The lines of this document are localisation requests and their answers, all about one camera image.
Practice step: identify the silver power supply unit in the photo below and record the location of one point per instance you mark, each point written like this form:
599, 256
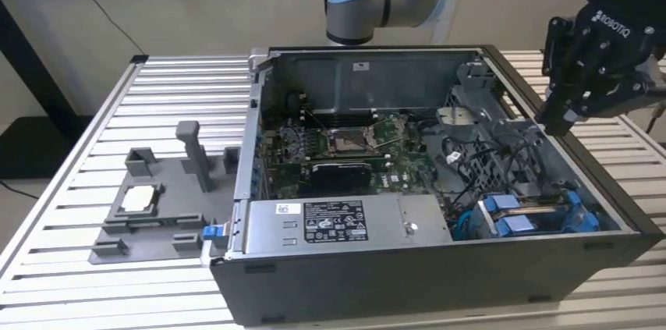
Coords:
337, 224

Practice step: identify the black stand with base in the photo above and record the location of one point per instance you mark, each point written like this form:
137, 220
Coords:
31, 111

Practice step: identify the green motherboard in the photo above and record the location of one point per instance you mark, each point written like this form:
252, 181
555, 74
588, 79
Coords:
400, 178

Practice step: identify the black table corner cap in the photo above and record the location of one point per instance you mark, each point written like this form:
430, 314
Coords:
139, 59

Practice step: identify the CPU with silver lid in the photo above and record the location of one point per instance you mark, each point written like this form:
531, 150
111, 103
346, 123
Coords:
137, 199

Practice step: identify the black graphics card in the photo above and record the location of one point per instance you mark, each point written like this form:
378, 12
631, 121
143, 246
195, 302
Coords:
337, 176

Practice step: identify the CPU socket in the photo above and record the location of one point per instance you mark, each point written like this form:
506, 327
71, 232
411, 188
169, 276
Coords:
347, 139

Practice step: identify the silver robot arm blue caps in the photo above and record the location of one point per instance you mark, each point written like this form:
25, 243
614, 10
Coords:
384, 2

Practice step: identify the black open PC case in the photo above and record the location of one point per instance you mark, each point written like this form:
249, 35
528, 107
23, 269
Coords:
416, 283

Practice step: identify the silver metal bracket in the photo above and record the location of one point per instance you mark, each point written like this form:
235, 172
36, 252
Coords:
458, 117

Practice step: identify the blue case latch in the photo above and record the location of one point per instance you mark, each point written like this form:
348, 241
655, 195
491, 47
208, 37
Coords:
208, 231

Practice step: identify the grey disk bay cage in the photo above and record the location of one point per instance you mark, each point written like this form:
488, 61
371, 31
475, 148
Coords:
499, 131

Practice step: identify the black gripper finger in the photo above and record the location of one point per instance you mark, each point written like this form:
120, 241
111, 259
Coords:
624, 92
556, 111

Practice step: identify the grey parts rack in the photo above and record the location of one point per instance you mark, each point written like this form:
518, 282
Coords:
156, 209

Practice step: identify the RAM slots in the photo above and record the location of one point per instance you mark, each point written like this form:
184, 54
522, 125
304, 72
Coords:
343, 117

